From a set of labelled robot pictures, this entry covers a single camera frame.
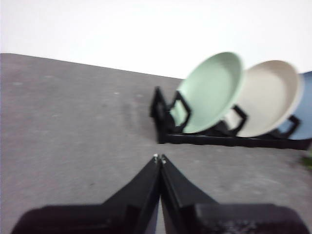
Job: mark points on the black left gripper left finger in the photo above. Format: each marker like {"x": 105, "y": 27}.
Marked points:
{"x": 122, "y": 214}

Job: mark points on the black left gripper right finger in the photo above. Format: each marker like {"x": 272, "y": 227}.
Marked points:
{"x": 207, "y": 217}

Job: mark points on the green plate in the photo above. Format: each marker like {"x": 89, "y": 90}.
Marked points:
{"x": 209, "y": 92}

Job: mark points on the black plate rack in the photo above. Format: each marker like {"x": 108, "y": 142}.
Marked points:
{"x": 207, "y": 140}

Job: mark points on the cream plate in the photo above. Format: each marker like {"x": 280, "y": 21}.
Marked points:
{"x": 268, "y": 97}

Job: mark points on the blue plate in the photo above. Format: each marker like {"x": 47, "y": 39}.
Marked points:
{"x": 306, "y": 109}

